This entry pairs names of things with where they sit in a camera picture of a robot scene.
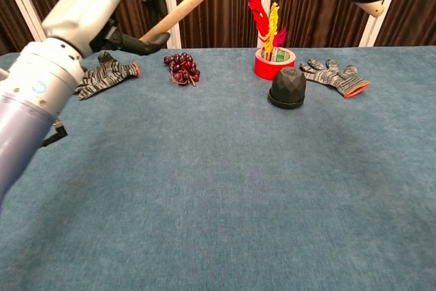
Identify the grey striped knit glove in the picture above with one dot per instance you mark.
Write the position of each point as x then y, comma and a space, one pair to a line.
334, 76
109, 73

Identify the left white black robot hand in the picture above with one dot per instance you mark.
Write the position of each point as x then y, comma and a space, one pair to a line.
85, 4

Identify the left lavender robot arm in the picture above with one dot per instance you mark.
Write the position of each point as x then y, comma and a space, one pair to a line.
30, 107

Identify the blue felt table mat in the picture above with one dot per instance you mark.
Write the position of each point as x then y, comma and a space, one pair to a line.
221, 202

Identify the dark brown pleated curtain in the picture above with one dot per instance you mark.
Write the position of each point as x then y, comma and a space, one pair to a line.
221, 25

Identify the black faceted cup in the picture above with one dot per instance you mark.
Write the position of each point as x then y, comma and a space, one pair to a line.
287, 86

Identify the dark red grape bunch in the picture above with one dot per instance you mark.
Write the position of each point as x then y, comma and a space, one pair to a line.
184, 67

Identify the red tape roll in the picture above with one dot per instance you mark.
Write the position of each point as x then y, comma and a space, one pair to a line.
264, 71

